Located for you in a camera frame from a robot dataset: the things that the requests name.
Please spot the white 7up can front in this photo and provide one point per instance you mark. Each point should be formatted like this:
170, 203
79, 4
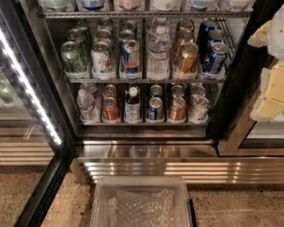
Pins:
101, 57

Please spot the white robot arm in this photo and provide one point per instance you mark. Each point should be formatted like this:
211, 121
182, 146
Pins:
275, 45

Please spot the blue Pepsi can front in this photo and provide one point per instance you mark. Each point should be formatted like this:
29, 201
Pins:
214, 58

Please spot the blue pepsi can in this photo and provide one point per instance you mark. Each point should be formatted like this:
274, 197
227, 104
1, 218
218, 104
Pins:
215, 36
206, 26
214, 58

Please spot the blue Pepsi can back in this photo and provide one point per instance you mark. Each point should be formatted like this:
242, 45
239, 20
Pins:
206, 26

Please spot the silver can bottom back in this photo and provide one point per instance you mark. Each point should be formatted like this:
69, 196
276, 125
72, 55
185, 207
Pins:
196, 91

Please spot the silver can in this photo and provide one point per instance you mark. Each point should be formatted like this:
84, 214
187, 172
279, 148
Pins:
200, 108
196, 91

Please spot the gold can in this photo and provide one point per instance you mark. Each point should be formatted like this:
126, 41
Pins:
177, 91
185, 24
187, 58
177, 109
182, 37

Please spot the silver can bottom front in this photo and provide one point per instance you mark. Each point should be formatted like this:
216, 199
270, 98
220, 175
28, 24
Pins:
200, 108

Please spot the gold can bottom back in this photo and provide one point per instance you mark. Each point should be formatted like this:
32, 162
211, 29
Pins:
177, 91

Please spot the gold can bottom front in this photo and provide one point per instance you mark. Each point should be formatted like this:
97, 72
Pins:
177, 109

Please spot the blue can bottom back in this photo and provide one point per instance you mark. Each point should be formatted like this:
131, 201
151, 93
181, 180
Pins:
156, 91

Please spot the fridge bottom metal grille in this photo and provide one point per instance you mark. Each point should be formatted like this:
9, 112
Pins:
196, 163

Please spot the blue can bottom front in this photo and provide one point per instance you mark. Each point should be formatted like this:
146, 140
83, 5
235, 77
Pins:
155, 109

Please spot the Red Bull can front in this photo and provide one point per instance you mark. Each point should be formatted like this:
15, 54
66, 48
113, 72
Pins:
130, 57

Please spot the Red Bull can back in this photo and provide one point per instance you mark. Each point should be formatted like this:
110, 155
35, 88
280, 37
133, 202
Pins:
130, 25

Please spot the orange can bottom back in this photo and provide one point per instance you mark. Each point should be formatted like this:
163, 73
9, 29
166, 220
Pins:
109, 91

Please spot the orange can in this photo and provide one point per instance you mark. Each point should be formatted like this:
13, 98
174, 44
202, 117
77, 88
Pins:
109, 91
110, 109

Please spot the orange can bottom front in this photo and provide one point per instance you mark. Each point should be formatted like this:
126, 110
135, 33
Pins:
110, 109

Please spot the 7up can second row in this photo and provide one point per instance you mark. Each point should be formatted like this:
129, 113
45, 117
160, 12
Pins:
104, 35

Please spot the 7up can back row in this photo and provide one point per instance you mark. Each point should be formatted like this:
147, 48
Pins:
106, 23

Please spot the water bottle bottom shelf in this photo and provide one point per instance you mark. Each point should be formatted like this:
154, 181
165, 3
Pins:
87, 105

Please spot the green can back row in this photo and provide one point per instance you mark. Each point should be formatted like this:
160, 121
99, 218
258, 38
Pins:
83, 27

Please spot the green can front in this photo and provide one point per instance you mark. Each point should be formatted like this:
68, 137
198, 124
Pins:
73, 60

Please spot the green can second row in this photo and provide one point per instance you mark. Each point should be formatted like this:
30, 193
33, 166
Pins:
75, 35

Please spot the water bottle middle front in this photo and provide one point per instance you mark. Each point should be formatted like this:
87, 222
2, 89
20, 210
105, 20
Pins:
159, 54

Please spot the water bottle middle back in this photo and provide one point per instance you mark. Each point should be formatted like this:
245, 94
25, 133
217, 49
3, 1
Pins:
159, 21

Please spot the dark juice bottle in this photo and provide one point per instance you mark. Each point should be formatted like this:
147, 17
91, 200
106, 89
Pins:
132, 105

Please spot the clear plastic bin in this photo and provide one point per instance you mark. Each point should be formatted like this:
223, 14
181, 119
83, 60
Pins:
141, 201

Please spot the middle wire shelf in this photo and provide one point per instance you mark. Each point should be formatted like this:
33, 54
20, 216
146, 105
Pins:
142, 81

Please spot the wire shelf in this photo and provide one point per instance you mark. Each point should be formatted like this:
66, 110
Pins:
138, 14
142, 81

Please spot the top wire shelf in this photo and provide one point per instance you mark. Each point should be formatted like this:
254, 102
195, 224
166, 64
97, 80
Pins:
138, 14

